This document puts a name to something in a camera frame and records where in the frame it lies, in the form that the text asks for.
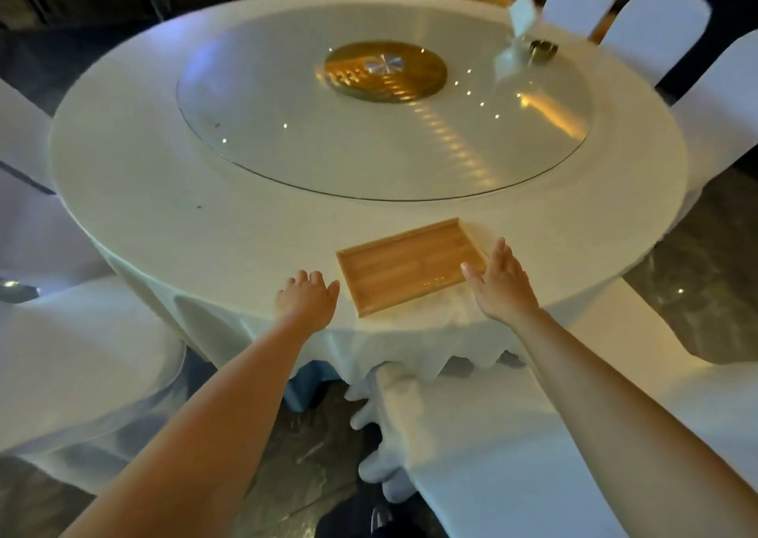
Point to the person's right hand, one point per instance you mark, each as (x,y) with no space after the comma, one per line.
(503,292)

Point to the person's left hand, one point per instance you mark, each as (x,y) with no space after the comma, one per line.
(305,305)

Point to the person's right thumb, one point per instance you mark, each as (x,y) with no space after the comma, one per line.
(472,274)

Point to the person's left thumb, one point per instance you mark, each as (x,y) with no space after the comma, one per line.
(333,293)

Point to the person's left forearm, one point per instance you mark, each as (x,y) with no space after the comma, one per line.
(207,437)

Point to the person's right forearm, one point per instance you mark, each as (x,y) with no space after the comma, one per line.
(627,425)

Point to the wooden rectangular tray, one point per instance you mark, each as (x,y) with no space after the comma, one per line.
(408,265)

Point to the blue table skirt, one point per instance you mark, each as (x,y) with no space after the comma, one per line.
(311,385)

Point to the round glass turntable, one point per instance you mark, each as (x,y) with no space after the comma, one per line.
(296,134)

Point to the white round tablecloth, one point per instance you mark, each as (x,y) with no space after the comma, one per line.
(177,200)

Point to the gold turntable base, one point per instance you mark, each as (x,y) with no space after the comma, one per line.
(385,71)

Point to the small dark metal cup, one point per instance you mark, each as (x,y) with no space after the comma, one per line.
(542,50)

